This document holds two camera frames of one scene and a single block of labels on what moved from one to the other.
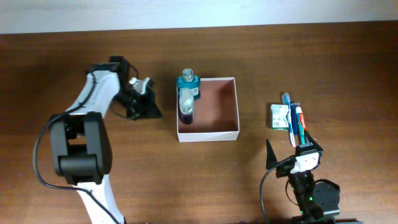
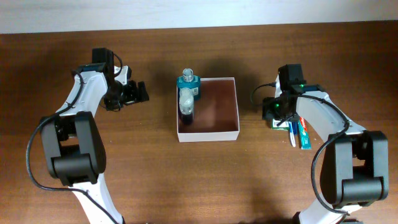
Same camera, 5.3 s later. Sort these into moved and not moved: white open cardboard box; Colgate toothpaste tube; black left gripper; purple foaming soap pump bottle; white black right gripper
Moved: black left gripper; white black right gripper
Not moved: Colgate toothpaste tube; white open cardboard box; purple foaming soap pump bottle
